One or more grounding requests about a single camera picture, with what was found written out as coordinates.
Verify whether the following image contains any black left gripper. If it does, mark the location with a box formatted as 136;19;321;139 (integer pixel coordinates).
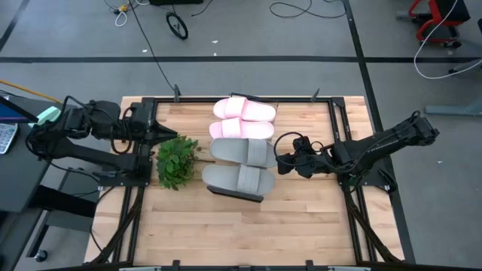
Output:
130;100;179;146

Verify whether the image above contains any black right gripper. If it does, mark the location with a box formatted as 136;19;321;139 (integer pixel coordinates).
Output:
276;135;340;180

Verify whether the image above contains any yellow cable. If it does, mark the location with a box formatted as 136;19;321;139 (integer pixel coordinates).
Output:
0;78;62;104

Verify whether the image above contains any red and black cart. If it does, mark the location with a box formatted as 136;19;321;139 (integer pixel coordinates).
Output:
395;0;471;49

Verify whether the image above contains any pink slide sandal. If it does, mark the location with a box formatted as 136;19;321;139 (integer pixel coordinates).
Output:
212;96;277;123
209;117;276;141

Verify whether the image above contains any white cable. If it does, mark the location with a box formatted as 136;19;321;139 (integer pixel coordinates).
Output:
413;0;482;81

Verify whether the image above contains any black desk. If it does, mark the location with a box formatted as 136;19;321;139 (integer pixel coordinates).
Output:
0;93;52;215

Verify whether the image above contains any grey slide sandal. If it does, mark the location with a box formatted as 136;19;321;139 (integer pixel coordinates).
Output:
201;163;276;196
209;137;278;169

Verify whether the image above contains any black cable coil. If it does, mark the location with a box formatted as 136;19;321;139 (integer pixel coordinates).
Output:
165;11;190;41

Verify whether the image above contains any mint green object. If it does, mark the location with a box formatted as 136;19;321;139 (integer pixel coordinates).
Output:
27;105;62;128

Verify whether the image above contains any grey calculator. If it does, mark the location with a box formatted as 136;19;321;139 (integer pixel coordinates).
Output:
0;122;20;156

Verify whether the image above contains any long black floor cable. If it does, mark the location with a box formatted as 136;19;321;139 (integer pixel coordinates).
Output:
127;0;178;95

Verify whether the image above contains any green leafy plant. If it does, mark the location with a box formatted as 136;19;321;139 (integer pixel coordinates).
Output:
155;134;216;191

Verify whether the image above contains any grey table leg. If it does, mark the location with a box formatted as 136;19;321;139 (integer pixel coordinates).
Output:
424;57;482;117

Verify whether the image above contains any black table frame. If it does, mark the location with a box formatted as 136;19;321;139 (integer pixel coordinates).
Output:
90;88;407;266

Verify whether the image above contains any black looped floor cable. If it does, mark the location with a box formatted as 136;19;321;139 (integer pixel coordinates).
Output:
268;0;348;20

